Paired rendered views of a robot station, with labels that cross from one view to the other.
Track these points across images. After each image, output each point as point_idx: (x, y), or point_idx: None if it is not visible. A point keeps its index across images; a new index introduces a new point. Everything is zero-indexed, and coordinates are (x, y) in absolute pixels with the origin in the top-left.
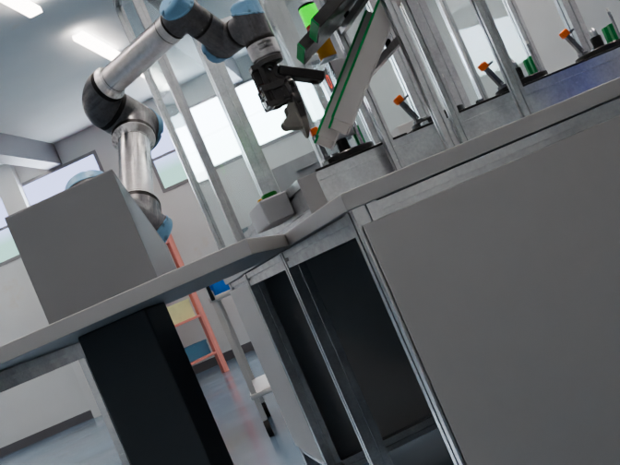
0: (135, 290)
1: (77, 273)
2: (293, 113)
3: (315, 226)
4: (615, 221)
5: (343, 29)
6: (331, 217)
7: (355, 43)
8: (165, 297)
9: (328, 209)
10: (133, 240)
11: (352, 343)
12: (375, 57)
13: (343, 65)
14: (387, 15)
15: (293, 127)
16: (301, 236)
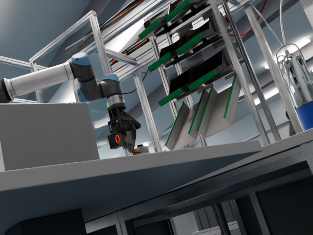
0: (198, 149)
1: (45, 163)
2: (129, 136)
3: (236, 165)
4: None
5: (180, 98)
6: (280, 149)
7: (201, 100)
8: (122, 195)
9: (279, 144)
10: (93, 152)
11: None
12: (236, 100)
13: (198, 106)
14: (242, 84)
15: (128, 143)
16: (193, 181)
